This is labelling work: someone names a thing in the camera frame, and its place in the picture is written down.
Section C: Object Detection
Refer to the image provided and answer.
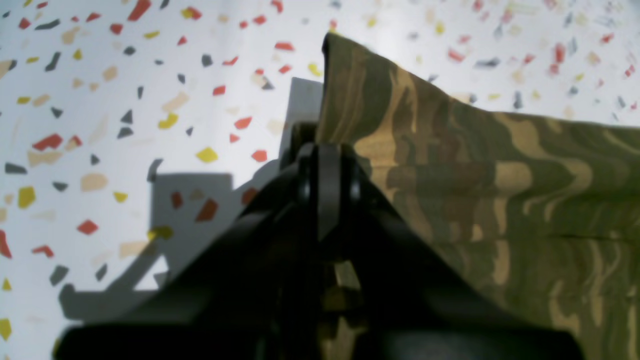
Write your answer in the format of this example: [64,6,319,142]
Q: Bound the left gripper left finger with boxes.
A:
[54,143,320,360]

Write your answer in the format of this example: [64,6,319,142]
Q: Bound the camouflage T-shirt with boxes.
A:
[316,33,640,360]

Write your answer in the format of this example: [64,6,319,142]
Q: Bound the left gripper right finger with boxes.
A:
[317,144,584,360]

